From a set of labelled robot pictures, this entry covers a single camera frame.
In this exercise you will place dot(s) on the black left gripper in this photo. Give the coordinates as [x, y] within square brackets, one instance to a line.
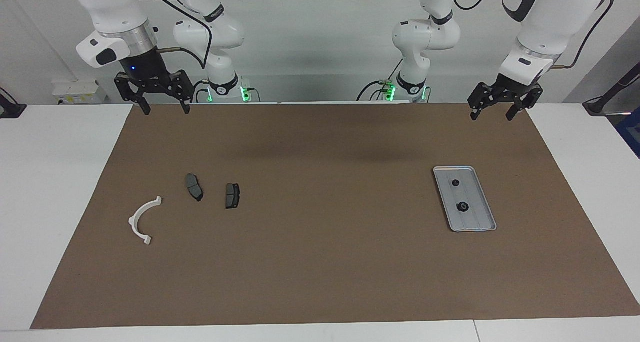
[512, 87]

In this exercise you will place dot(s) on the black clamp stand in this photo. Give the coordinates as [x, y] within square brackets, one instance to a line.
[10, 110]

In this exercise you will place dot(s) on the rectangular dark grey brake pad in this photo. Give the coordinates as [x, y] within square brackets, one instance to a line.
[232, 195]

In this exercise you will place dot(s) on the blue object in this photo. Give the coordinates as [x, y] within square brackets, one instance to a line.
[631, 132]

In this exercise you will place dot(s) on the white power strip box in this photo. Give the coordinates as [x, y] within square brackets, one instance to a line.
[75, 90]

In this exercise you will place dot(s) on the silver metal tray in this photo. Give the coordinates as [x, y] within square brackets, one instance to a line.
[476, 223]

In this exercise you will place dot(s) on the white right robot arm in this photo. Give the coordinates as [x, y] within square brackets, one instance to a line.
[115, 7]

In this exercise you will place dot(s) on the brown table mat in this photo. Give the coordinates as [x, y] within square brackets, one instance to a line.
[320, 267]

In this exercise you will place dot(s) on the white curved plastic bracket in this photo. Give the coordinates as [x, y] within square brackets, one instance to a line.
[134, 223]

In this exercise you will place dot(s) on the black angled stand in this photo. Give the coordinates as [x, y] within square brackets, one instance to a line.
[597, 105]

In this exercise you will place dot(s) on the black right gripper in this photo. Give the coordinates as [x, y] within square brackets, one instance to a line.
[145, 72]

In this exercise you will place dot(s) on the slanted dark grey brake pad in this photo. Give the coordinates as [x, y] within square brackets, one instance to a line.
[194, 186]

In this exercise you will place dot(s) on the large black bearing gear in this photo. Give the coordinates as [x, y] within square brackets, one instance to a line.
[463, 207]

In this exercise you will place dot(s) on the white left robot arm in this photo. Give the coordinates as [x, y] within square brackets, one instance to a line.
[550, 17]

